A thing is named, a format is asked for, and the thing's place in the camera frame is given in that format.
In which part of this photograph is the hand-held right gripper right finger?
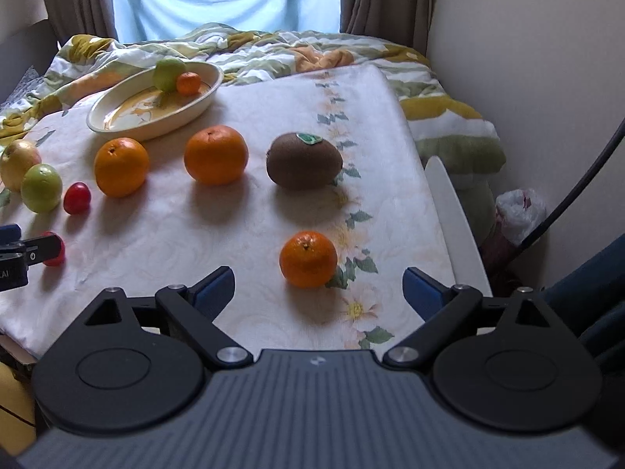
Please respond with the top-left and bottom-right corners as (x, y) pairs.
(382, 267), (555, 367)

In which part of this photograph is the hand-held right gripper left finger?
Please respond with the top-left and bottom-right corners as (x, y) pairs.
(84, 266), (255, 370)

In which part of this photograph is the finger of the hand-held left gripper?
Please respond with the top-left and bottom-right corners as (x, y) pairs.
(0, 225), (24, 255)
(20, 233), (63, 267)

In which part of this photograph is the small red fruit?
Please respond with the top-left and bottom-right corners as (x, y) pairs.
(63, 182), (92, 216)
(41, 231), (66, 267)

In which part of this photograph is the green apple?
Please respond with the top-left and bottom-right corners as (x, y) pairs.
(154, 57), (187, 93)
(20, 164), (64, 214)

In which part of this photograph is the yellow red apple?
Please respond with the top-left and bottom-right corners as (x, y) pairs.
(0, 140), (43, 192)

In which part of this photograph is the medium orange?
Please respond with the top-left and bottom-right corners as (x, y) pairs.
(94, 138), (150, 199)
(279, 231), (339, 288)

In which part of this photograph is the large orange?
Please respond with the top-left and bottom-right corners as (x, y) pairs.
(184, 125), (249, 186)

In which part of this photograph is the brown kiwi with green sticker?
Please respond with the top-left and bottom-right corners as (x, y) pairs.
(266, 132), (343, 190)

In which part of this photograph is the cream oval bowl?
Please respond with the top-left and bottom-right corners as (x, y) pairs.
(87, 61), (224, 141)

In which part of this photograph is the floral cream table cloth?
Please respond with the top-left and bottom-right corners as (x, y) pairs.
(0, 64), (490, 358)

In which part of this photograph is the white plastic bag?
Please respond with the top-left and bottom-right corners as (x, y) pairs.
(495, 188), (548, 246)

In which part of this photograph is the grey patterned sheet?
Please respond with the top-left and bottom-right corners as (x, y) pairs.
(0, 66), (41, 111)

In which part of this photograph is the person's blue clothing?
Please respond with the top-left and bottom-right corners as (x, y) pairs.
(542, 239), (625, 377)

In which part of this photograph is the small orange mandarin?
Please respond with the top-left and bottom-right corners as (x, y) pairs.
(176, 72), (202, 96)

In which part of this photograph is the green yellow striped quilt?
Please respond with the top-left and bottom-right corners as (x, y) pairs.
(0, 23), (507, 175)

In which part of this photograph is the black cable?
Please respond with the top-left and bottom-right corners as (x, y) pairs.
(508, 117), (625, 256)

